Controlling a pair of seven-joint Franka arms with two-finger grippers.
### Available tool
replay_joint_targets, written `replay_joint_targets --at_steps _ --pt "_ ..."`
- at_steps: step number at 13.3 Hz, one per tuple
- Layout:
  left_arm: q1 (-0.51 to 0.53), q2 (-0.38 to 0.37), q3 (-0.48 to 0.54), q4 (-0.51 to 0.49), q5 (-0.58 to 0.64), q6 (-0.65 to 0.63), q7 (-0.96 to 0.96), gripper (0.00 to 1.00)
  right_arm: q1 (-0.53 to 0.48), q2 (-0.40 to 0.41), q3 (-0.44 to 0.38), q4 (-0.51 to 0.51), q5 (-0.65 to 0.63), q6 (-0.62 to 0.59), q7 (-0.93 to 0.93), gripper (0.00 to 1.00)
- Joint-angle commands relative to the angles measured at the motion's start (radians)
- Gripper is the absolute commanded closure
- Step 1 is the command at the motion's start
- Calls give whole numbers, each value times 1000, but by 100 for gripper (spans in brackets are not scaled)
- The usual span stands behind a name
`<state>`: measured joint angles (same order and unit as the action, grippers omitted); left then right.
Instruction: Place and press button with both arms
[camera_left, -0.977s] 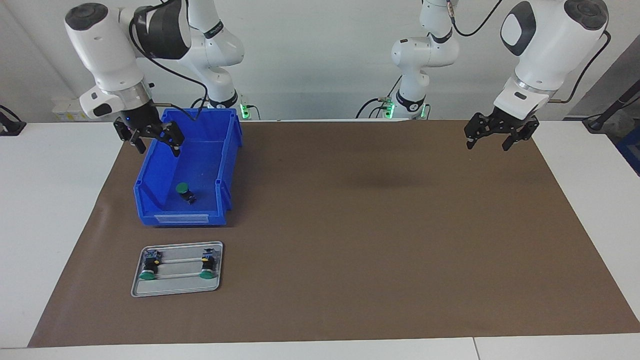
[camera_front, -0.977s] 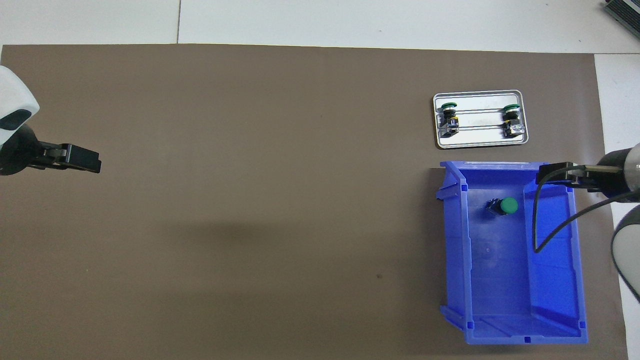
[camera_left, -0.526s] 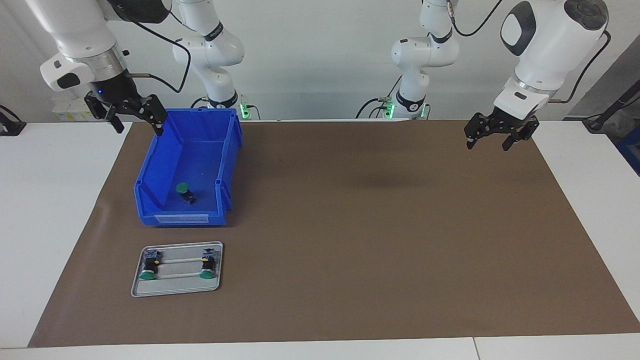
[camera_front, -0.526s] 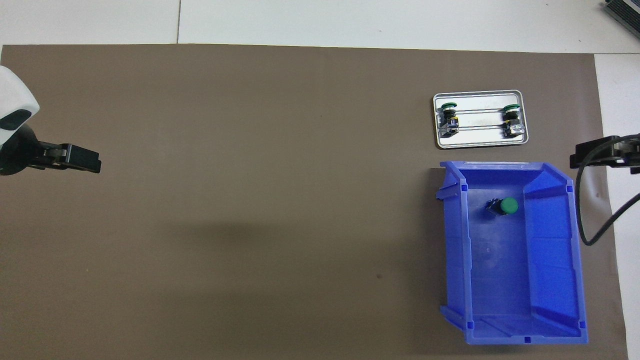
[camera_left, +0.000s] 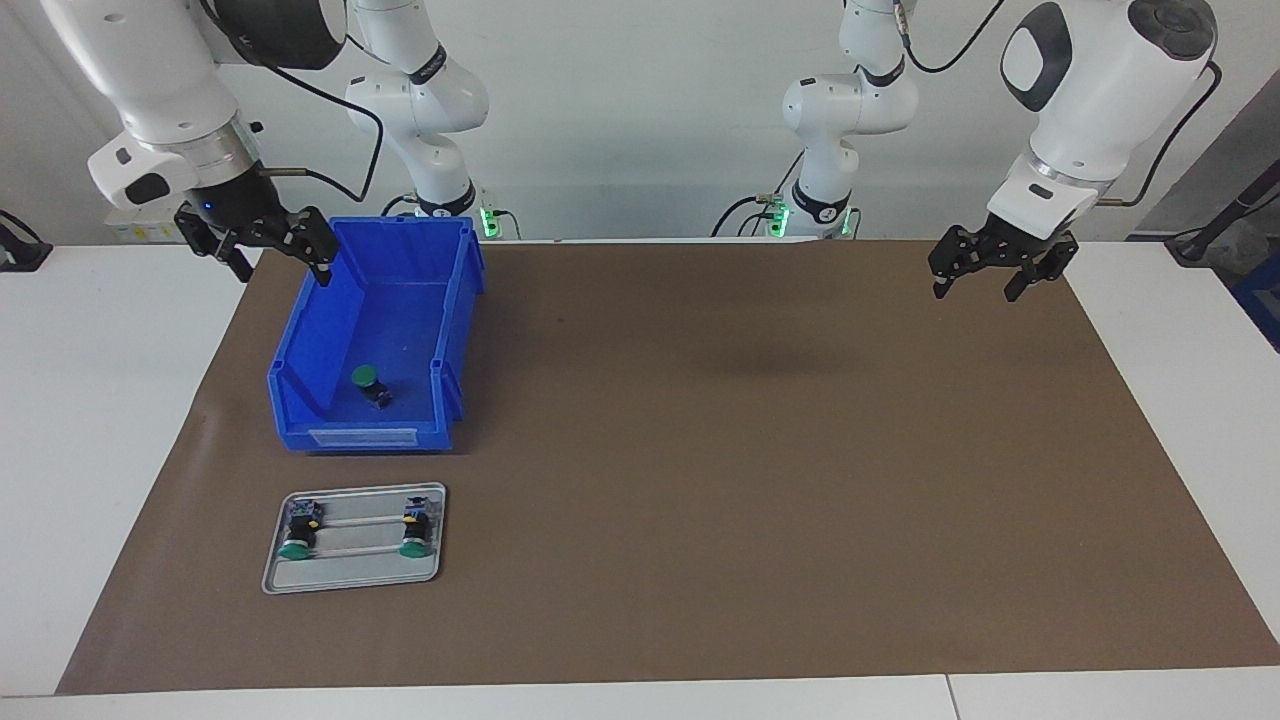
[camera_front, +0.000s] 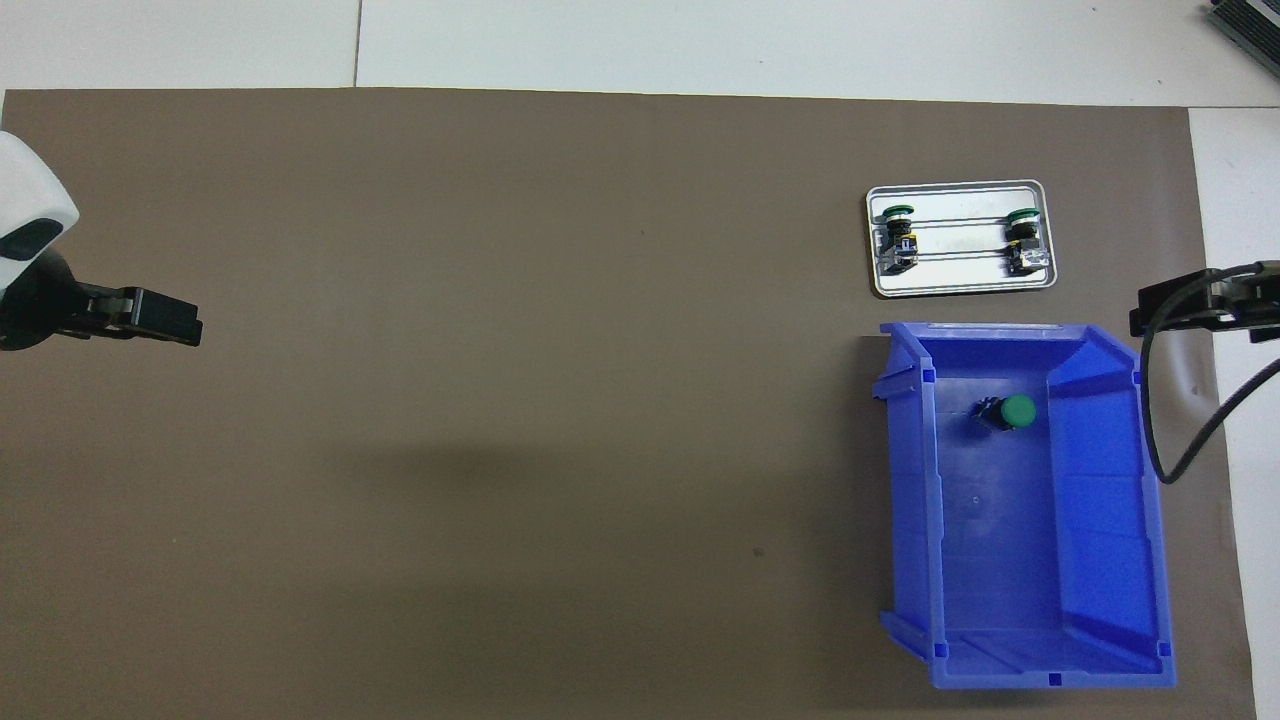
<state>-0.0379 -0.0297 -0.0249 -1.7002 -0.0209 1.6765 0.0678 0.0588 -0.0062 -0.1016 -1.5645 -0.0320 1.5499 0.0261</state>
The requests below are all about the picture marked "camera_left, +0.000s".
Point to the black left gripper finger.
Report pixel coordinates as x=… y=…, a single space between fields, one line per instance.
x=950 y=258
x=1035 y=270

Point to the black clamp mount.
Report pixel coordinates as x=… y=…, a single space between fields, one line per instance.
x=20 y=255

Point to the green push button switch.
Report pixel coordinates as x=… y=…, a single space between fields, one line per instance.
x=415 y=530
x=365 y=377
x=298 y=535

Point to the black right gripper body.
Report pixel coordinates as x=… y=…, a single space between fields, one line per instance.
x=235 y=205

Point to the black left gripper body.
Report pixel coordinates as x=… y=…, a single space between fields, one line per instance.
x=1020 y=235

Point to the white cardboard box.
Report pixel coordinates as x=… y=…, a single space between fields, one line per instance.
x=135 y=230

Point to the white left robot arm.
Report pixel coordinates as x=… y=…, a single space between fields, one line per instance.
x=1100 y=90

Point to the black stand pole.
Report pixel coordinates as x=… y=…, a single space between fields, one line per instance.
x=1235 y=210

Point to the blue plastic storage bin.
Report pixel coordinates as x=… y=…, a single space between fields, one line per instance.
x=410 y=300

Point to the blue crate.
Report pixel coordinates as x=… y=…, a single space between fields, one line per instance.
x=1262 y=300

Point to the silver metal tray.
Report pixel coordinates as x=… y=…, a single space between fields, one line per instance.
x=355 y=575

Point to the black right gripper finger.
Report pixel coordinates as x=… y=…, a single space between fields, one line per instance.
x=215 y=245
x=310 y=240

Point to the brown table mat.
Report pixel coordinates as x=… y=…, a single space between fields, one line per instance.
x=700 y=550

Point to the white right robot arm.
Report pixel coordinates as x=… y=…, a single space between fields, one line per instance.
x=150 y=70

